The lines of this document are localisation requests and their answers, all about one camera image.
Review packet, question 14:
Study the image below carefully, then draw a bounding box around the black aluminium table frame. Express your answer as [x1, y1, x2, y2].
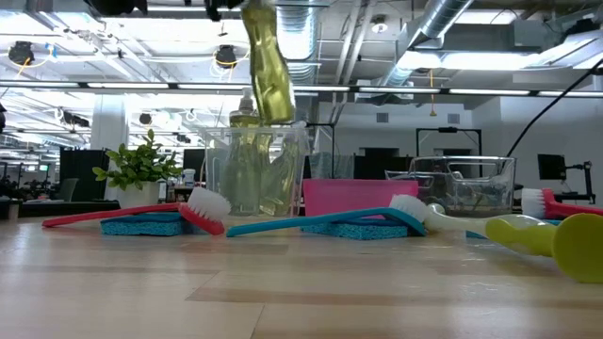
[18, 201, 122, 219]

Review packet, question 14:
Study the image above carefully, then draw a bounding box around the black frame stand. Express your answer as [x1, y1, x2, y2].
[415, 126, 483, 159]

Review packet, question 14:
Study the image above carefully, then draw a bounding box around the tall clear plastic bin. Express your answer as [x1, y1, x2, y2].
[200, 125, 311, 219]

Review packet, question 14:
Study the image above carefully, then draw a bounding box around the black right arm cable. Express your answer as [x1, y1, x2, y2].
[505, 59, 603, 159]

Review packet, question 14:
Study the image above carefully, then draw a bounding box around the red dish brush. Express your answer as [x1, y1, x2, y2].
[41, 186, 233, 237]
[521, 187, 603, 220]

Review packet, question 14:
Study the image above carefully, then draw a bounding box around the small black monitor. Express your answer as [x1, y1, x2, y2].
[537, 153, 568, 182]

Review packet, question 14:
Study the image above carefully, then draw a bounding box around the clear bin with handles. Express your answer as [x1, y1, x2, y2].
[384, 154, 518, 219]

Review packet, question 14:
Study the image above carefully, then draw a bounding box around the grey office chair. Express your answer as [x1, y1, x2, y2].
[51, 177, 80, 202]

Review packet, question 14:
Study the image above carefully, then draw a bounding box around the red plastic tray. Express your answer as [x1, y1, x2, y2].
[301, 177, 419, 218]

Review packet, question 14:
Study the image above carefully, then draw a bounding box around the blue dish brush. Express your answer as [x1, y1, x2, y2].
[225, 193, 429, 239]

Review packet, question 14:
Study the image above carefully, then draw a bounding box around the dark office partition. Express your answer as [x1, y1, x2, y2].
[59, 149, 111, 202]

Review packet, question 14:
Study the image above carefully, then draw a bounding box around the yellow-green dish brush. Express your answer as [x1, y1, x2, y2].
[426, 202, 603, 284]

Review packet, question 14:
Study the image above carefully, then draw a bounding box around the green potted plant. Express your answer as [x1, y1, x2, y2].
[91, 128, 185, 211]

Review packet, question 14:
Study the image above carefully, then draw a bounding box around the black monitor stand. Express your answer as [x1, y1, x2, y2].
[563, 160, 597, 204]

